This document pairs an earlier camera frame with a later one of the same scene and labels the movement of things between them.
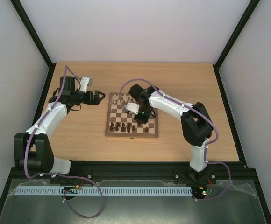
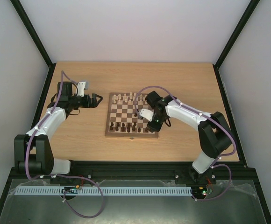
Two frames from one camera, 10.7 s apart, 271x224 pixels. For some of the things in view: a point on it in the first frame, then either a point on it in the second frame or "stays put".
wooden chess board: x=120 y=122 stays put
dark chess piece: x=110 y=127 stays put
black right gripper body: x=141 y=117 -> x=154 y=126
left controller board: x=71 y=189 stays put
